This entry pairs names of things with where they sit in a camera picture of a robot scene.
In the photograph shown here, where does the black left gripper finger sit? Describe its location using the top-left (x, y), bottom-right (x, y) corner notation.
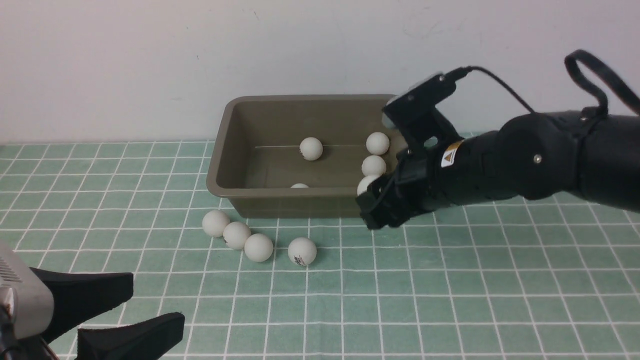
top-left (31, 268), bottom-right (134, 343)
top-left (77, 312), bottom-right (186, 360)

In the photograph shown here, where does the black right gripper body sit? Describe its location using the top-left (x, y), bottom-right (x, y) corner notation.
top-left (385, 140), bottom-right (481, 226)

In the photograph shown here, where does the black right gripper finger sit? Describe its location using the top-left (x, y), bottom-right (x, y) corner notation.
top-left (356, 174), bottom-right (401, 230)

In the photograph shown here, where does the white ball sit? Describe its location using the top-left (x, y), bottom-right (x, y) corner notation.
top-left (222, 221), bottom-right (252, 251)
top-left (243, 234), bottom-right (274, 263)
top-left (356, 174), bottom-right (381, 196)
top-left (299, 137), bottom-right (323, 162)
top-left (201, 209), bottom-right (231, 239)
top-left (365, 132), bottom-right (391, 157)

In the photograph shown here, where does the white ball logo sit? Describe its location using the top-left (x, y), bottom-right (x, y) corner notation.
top-left (361, 155), bottom-right (387, 177)
top-left (287, 237), bottom-right (318, 267)

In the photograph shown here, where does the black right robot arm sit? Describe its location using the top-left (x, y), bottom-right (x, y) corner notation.
top-left (356, 110), bottom-right (640, 230)

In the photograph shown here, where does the olive plastic bin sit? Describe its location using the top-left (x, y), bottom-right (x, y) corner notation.
top-left (206, 94), bottom-right (406, 219)

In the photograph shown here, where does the green checkered tablecloth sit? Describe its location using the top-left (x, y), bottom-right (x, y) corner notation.
top-left (0, 140), bottom-right (640, 360)

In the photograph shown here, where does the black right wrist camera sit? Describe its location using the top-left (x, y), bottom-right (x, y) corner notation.
top-left (382, 72), bottom-right (462, 155)

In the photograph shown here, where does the black right camera cable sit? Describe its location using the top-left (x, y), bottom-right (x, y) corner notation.
top-left (445, 49), bottom-right (640, 117)

